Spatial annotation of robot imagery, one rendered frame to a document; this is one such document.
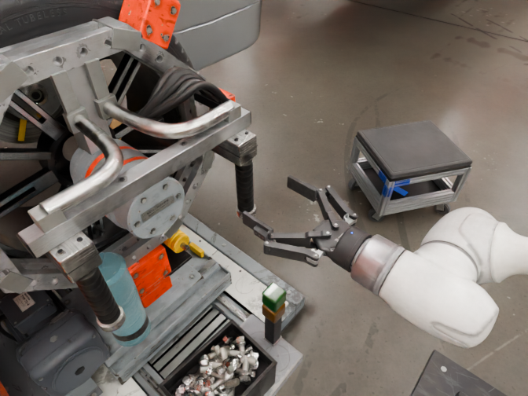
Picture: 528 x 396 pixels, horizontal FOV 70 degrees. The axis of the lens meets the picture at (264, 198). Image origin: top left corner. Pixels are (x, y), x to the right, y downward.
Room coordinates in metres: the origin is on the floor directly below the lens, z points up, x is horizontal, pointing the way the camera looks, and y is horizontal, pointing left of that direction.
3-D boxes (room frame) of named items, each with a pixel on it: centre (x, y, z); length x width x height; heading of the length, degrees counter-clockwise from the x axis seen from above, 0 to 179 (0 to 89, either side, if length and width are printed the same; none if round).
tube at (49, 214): (0.45, 0.30, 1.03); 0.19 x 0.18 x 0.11; 49
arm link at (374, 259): (0.38, -0.19, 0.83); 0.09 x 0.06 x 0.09; 139
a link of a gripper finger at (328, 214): (0.50, -0.12, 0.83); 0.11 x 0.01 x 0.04; 8
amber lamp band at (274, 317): (0.43, -0.02, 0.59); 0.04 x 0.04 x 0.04; 49
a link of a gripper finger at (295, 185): (0.57, -0.08, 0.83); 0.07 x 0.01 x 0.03; 49
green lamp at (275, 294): (0.43, -0.02, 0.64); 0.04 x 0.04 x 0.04; 49
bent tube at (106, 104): (0.60, 0.17, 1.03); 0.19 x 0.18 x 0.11; 49
